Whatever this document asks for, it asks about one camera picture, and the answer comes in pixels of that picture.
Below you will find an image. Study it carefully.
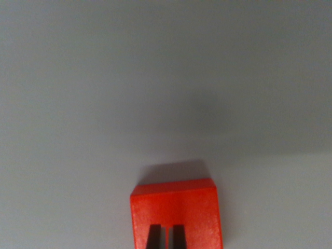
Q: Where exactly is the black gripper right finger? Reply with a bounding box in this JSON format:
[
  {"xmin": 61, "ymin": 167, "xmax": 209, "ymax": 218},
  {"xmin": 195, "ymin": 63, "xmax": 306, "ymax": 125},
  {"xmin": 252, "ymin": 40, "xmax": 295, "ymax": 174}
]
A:
[{"xmin": 168, "ymin": 224, "xmax": 188, "ymax": 249}]

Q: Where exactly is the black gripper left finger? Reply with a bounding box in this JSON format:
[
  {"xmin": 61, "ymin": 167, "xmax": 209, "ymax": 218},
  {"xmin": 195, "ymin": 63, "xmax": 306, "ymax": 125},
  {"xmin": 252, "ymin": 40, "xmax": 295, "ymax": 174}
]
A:
[{"xmin": 146, "ymin": 224, "xmax": 167, "ymax": 249}]

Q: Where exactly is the red wooden block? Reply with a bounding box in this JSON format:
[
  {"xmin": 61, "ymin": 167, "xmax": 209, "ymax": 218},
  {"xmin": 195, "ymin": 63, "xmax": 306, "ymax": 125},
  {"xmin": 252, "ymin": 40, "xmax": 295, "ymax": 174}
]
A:
[{"xmin": 129, "ymin": 178, "xmax": 224, "ymax": 249}]

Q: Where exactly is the white plastic tray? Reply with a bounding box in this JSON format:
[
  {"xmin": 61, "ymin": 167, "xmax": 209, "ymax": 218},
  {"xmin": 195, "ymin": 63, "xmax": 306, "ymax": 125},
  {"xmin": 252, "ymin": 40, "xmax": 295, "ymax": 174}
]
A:
[{"xmin": 0, "ymin": 0, "xmax": 332, "ymax": 249}]

